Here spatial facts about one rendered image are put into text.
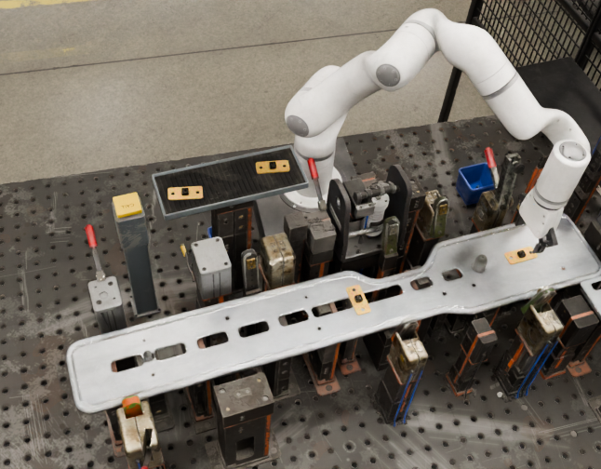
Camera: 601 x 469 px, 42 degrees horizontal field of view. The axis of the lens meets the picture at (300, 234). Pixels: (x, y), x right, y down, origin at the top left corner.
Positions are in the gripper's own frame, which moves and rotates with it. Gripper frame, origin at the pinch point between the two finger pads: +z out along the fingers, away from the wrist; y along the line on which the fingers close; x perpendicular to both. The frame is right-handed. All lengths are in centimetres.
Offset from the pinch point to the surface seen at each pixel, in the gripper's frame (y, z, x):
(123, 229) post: -30, -1, -98
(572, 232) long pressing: -2.6, 8.6, 18.0
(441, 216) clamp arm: -14.3, 3.3, -17.6
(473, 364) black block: 20.6, 20.5, -21.2
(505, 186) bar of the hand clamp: -14.6, -2.8, 0.0
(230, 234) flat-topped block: -30, 11, -71
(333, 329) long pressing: 6, 9, -55
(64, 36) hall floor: -248, 112, -96
